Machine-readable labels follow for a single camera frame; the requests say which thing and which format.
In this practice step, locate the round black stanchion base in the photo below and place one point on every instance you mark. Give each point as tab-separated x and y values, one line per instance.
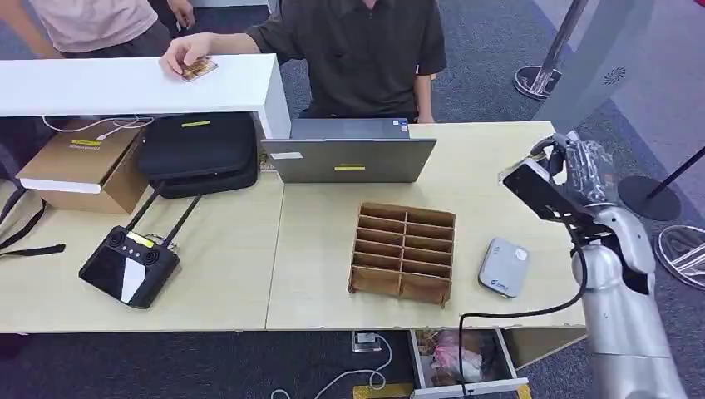
647	201

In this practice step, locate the brown cardboard box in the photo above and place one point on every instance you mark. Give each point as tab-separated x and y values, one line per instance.
93	170

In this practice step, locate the white shelf board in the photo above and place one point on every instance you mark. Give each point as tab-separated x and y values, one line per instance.
110	85

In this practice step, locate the person in dark shirt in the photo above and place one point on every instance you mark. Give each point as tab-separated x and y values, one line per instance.
363	55

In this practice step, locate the round glossy stand base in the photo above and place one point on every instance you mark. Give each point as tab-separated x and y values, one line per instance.
683	256

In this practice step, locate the chrome stanchion pole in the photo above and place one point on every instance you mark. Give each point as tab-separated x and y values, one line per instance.
562	38

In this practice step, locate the yellow floor tape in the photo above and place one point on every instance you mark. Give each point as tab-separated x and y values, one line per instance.
383	392

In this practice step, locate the pale-shirt person's left hand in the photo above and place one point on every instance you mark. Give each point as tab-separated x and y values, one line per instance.
182	12

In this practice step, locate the person's right hand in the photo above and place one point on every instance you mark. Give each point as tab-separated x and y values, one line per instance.
184	52

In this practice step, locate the grey slanted panel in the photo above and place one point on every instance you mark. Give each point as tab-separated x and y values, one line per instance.
600	60

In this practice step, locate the black carry bag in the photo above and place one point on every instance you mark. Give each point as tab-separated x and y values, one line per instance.
198	148

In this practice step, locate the pink plastic bag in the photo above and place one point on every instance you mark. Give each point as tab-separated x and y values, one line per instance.
449	358

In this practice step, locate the round chrome stanchion base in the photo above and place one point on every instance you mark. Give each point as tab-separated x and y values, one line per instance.
531	82

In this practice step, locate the black remote controller with antennas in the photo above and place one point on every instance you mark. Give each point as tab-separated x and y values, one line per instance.
126	270

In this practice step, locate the black stanchion pole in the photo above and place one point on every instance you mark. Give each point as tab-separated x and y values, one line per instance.
677	172

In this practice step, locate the grey laptop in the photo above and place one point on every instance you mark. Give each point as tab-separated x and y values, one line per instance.
347	160

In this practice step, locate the metal floor socket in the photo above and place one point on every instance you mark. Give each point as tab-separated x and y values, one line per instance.
366	341

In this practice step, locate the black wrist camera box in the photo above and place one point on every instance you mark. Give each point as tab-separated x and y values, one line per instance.
537	190

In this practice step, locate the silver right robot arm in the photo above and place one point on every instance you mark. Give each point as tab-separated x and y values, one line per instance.
622	319

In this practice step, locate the small grey square device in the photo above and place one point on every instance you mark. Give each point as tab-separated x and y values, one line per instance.
504	268

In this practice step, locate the person in pale shirt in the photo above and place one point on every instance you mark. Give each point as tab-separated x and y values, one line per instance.
99	25

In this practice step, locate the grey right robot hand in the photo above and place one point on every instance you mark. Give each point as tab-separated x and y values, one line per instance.
592	170

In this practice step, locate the wooden compartment card box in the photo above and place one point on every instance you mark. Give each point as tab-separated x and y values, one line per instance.
402	253

